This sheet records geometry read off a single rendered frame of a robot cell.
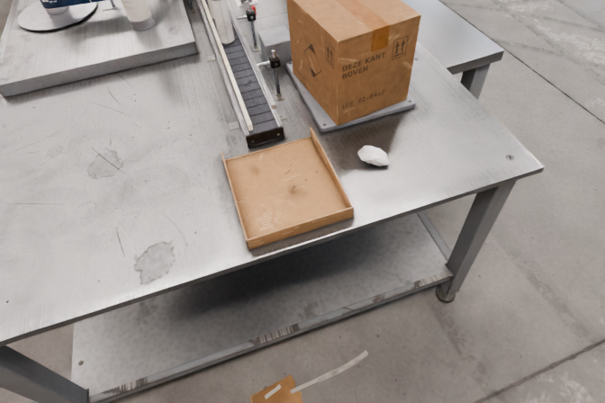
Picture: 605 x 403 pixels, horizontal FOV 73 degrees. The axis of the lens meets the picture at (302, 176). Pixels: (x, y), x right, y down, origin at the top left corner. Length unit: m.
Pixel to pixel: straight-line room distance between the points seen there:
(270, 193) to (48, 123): 0.79
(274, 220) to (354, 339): 0.86
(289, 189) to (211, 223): 0.21
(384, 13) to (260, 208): 0.58
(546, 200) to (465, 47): 1.01
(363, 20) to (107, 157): 0.80
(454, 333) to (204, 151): 1.19
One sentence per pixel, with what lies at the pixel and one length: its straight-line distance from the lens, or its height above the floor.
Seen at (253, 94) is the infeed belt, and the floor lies 0.88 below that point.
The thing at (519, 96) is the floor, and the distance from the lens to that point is 2.86.
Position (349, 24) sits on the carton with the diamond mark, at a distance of 1.08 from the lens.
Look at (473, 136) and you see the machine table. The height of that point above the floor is 0.83.
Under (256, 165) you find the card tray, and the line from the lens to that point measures 1.11.
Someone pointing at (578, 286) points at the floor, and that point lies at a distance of 2.09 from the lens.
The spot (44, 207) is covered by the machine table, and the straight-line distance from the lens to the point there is 1.26.
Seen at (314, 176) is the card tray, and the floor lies 0.83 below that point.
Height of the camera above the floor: 1.65
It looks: 49 degrees down
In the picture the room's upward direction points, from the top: 5 degrees counter-clockwise
